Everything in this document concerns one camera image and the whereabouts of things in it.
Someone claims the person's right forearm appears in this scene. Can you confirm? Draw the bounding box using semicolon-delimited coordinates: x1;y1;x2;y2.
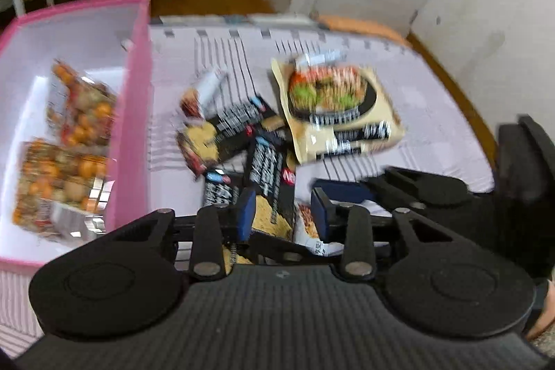
526;278;555;341

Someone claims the orange nut snack packet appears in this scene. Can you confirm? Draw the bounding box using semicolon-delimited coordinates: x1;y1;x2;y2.
45;60;119;148
12;138;112;241

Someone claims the black noodle packet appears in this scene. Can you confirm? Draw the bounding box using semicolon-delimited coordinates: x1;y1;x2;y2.
244;136;301;246
176;95;287;180
202;168;244;209

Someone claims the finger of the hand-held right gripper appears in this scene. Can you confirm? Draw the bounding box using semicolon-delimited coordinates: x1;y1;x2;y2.
312;165;475;220

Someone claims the beige noodle packet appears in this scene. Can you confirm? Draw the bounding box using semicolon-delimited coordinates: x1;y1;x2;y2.
271;51;407;168

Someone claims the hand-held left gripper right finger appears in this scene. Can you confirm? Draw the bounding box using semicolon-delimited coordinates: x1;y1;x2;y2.
310;187;464;282

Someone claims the white striped bedsheet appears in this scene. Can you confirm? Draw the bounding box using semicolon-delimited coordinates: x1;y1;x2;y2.
0;15;496;359

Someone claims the white brown snack packet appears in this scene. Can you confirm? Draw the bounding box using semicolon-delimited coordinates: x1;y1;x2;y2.
295;200;344;258

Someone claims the pink storage box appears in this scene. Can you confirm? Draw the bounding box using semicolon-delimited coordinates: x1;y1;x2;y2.
0;0;153;272

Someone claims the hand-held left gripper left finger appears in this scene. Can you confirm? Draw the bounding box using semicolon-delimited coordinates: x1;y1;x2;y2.
102;187;257;282

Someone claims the small red white snack packet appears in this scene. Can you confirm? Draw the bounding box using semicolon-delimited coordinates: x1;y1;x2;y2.
179;69;229;123

